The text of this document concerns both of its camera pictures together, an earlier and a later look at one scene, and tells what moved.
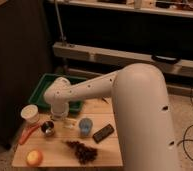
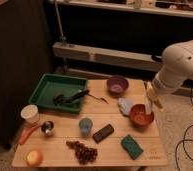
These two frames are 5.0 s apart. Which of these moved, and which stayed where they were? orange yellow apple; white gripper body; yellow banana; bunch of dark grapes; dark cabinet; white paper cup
Moved: yellow banana; white gripper body
Stayed: orange yellow apple; bunch of dark grapes; dark cabinet; white paper cup
